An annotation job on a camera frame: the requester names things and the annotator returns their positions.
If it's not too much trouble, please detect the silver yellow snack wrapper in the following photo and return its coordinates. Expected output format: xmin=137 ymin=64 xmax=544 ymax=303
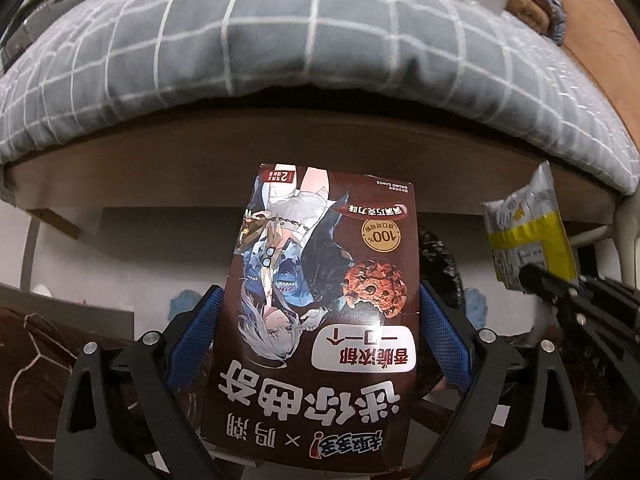
xmin=482 ymin=162 xmax=577 ymax=292

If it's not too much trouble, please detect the brown cookie box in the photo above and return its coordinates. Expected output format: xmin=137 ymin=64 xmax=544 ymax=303
xmin=201 ymin=164 xmax=419 ymax=474

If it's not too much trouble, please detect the black lined trash bin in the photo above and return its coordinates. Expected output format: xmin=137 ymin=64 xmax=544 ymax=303
xmin=419 ymin=226 xmax=465 ymax=308

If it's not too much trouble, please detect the right blue slipper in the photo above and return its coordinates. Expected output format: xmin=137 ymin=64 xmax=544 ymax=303
xmin=464 ymin=287 xmax=488 ymax=330

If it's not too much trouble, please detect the blue slipper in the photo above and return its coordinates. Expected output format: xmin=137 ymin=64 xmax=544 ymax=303
xmin=167 ymin=289 xmax=202 ymax=321
xmin=464 ymin=287 xmax=488 ymax=330

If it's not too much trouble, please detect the left brown pajama leg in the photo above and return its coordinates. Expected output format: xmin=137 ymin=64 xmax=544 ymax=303
xmin=1 ymin=308 xmax=127 ymax=478

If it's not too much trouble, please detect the left blue slipper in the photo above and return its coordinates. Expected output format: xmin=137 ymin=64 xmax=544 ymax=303
xmin=167 ymin=289 xmax=202 ymax=321

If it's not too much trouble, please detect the grey checked bed sheet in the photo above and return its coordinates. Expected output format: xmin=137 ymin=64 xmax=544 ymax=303
xmin=1 ymin=0 xmax=639 ymax=194

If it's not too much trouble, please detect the grey suitcase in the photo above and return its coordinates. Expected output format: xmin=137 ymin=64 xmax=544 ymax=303
xmin=1 ymin=0 xmax=86 ymax=68

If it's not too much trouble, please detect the white chair frame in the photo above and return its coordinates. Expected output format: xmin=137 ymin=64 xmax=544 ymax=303
xmin=568 ymin=190 xmax=640 ymax=288

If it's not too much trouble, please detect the wooden bed frame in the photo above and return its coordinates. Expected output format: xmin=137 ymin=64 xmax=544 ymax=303
xmin=4 ymin=0 xmax=640 ymax=226

